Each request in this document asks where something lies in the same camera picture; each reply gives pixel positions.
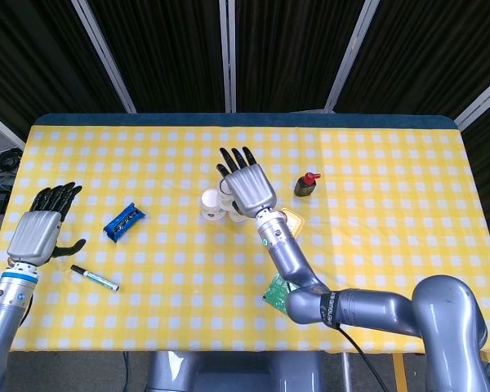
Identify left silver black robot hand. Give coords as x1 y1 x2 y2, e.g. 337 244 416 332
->
7 181 87 266

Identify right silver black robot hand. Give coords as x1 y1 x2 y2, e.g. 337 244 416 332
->
216 145 278 220

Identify white paper cup blue flowers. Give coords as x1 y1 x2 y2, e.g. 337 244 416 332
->
199 188 226 222

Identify white paper cup green flowers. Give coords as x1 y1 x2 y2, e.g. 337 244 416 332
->
227 206 250 224

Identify dark bottle red cap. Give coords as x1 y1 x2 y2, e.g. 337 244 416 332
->
293 171 322 198

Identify green tub yellow lid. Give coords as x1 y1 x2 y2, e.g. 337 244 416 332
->
279 207 305 240

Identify blue snack packet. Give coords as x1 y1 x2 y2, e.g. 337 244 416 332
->
102 203 147 245

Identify green foil sachet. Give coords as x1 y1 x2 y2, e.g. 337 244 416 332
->
262 273 296 314

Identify yellow white checked tablecloth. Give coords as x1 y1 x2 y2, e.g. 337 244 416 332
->
0 125 490 355

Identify blue table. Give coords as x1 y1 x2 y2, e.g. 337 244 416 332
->
34 113 463 131

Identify black pleated curtain panel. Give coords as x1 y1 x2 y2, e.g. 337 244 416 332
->
235 0 367 114
0 0 123 140
87 0 229 114
463 97 490 256
334 0 490 120

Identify grey robot torso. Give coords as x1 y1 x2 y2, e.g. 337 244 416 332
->
146 350 323 392

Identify grey metal table leg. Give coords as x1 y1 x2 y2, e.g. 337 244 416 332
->
341 353 353 392

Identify black cable bundle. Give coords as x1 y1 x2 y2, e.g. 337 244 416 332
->
0 147 24 177

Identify white screen frame post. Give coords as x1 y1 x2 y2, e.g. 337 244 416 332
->
324 0 380 112
0 105 25 150
219 0 237 114
71 0 137 114
454 69 490 131

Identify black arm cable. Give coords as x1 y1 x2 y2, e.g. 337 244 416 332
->
335 322 379 392

